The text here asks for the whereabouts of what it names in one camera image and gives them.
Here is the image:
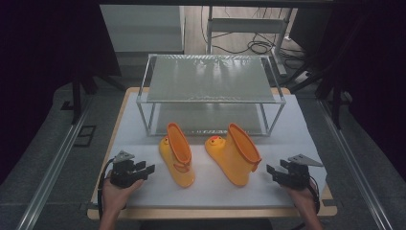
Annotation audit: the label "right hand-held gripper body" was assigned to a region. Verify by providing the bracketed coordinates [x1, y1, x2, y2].
[285, 153, 324, 191]

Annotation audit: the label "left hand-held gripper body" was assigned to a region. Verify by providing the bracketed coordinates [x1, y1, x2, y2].
[109, 149, 145, 189]

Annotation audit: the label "yellow rain boot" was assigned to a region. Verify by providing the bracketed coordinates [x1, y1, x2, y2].
[204, 123, 262, 188]
[158, 122, 196, 189]

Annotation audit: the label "metal shoe rack grey shelves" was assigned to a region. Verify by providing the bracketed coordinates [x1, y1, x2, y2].
[136, 53, 287, 138]

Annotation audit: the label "black stand legs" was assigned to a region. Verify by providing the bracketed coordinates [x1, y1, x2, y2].
[286, 61, 352, 130]
[60, 76, 126, 126]

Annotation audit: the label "grey metal stand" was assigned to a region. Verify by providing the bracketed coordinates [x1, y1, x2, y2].
[206, 6, 289, 77]

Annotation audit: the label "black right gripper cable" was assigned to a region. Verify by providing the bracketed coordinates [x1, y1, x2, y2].
[307, 175, 321, 215]

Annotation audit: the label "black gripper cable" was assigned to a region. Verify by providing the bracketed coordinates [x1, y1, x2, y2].
[97, 157, 117, 221]
[307, 175, 321, 215]

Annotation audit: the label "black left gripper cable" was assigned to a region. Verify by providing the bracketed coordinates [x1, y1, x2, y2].
[97, 157, 117, 221]

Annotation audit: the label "aluminium rail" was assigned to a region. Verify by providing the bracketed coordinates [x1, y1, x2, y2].
[15, 95, 94, 230]
[316, 99, 395, 230]

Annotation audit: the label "black floor cables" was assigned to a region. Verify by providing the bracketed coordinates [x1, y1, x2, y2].
[200, 6, 308, 62]

